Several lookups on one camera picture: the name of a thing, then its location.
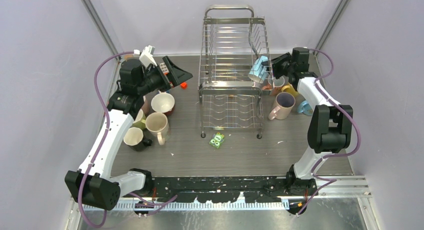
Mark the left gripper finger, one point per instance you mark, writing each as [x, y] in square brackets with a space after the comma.
[175, 71]
[176, 82]

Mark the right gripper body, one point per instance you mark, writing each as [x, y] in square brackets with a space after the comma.
[282, 66]

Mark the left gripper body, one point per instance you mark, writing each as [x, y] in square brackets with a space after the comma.
[155, 79]

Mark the light blue mug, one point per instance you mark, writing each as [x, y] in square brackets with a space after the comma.
[257, 72]

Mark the yellow cup tier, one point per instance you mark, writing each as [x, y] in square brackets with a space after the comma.
[289, 89]

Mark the dark red mug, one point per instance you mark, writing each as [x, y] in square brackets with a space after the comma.
[163, 103]

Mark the salmon pink mug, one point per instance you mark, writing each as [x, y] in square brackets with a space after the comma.
[274, 86]

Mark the pink upside-down cup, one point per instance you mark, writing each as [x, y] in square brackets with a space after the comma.
[282, 106]

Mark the metal dish rack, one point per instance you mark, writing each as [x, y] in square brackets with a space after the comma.
[233, 38]

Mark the beige cup tier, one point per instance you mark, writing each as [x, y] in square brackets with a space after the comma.
[157, 124]

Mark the yellow mug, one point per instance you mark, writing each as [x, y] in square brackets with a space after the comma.
[140, 120]

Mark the blue upside-down cup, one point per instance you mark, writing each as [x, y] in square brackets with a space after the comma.
[305, 108]

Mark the black mug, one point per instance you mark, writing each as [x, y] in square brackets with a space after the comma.
[136, 139]

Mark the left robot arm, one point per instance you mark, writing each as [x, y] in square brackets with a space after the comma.
[92, 184]

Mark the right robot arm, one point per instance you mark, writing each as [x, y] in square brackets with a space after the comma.
[330, 127]

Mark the white grid block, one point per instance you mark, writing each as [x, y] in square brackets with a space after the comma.
[164, 68]

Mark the orange round block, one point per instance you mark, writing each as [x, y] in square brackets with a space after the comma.
[184, 85]

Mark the green owl toy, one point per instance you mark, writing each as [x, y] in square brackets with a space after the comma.
[217, 140]

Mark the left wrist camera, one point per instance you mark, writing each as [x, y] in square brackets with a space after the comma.
[146, 56]

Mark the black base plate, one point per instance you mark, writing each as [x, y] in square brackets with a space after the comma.
[227, 189]

